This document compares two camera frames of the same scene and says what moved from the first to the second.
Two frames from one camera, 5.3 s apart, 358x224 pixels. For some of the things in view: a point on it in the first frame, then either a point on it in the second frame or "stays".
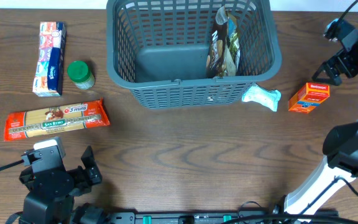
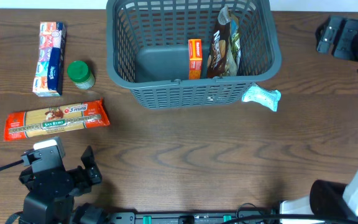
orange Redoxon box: [306, 98] → [195, 59]
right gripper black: [340, 63] → [340, 35]
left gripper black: [82, 181] stays
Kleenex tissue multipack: [48, 80] stays
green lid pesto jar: [80, 74] stays
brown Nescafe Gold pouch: [224, 55] stays
